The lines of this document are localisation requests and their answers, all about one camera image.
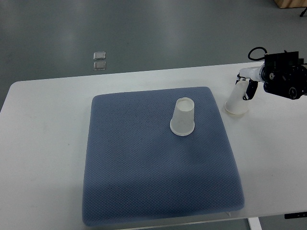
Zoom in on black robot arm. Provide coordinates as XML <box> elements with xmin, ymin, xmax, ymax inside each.
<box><xmin>236</xmin><ymin>46</ymin><xmax>307</xmax><ymax>101</ymax></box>

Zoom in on white table leg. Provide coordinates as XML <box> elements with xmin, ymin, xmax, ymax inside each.
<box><xmin>248</xmin><ymin>217</ymin><xmax>262</xmax><ymax>230</ymax></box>

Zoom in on white paper cup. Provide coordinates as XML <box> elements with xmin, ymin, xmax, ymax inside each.
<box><xmin>170</xmin><ymin>97</ymin><xmax>195</xmax><ymax>136</ymax></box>
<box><xmin>224</xmin><ymin>81</ymin><xmax>249</xmax><ymax>115</ymax></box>

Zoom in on black stand leg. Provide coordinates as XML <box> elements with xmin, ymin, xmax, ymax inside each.
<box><xmin>299</xmin><ymin>7</ymin><xmax>307</xmax><ymax>17</ymax></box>

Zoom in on blue mesh cushion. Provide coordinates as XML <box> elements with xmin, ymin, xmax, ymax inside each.
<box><xmin>82</xmin><ymin>87</ymin><xmax>245</xmax><ymax>226</ymax></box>

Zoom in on white paper cup on cushion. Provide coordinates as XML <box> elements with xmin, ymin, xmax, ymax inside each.
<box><xmin>170</xmin><ymin>97</ymin><xmax>195</xmax><ymax>136</ymax></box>

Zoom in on black table control panel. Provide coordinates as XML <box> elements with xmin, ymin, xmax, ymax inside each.
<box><xmin>284</xmin><ymin>211</ymin><xmax>307</xmax><ymax>219</ymax></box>

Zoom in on wooden furniture corner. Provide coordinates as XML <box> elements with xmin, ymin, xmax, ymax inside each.
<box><xmin>274</xmin><ymin>0</ymin><xmax>307</xmax><ymax>9</ymax></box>

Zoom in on upper metal floor plate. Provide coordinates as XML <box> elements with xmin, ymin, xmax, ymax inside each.
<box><xmin>93</xmin><ymin>51</ymin><xmax>106</xmax><ymax>60</ymax></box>

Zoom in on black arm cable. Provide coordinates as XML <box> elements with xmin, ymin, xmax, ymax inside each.
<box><xmin>248</xmin><ymin>46</ymin><xmax>269</xmax><ymax>62</ymax></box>

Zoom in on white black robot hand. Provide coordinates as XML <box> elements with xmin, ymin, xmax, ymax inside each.
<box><xmin>236</xmin><ymin>67</ymin><xmax>264</xmax><ymax>101</ymax></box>

